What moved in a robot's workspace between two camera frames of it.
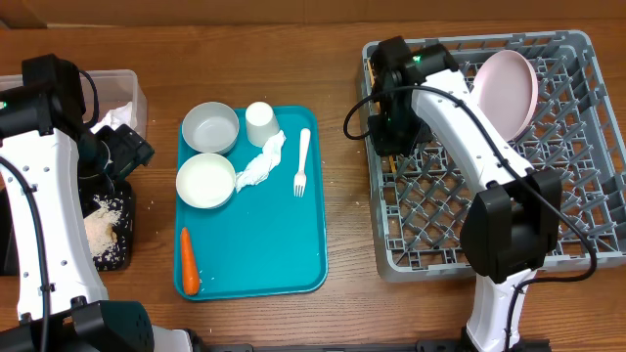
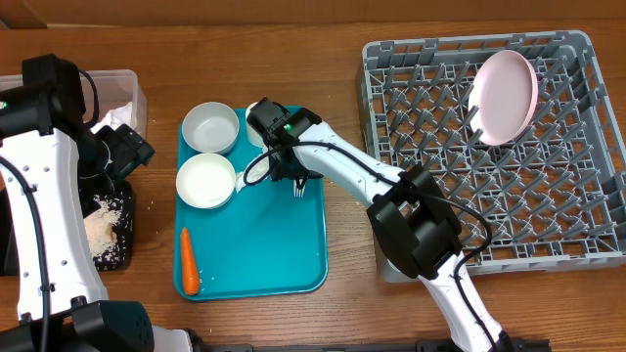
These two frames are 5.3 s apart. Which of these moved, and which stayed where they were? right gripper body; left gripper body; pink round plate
Moved: right gripper body
Stayed: pink round plate; left gripper body
